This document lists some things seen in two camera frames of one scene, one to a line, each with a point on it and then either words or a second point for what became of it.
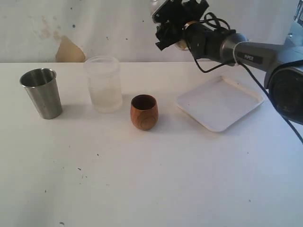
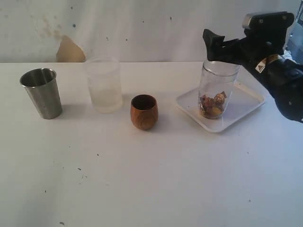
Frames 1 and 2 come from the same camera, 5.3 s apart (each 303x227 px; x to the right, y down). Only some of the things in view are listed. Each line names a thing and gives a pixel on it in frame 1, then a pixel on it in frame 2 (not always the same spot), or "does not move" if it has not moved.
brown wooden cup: [144, 111] does not move
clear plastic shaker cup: [155, 4] to [217, 82]
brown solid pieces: [182, 44] to [211, 108]
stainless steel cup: [40, 84] does not move
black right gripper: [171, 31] to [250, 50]
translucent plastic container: [104, 83] does not move
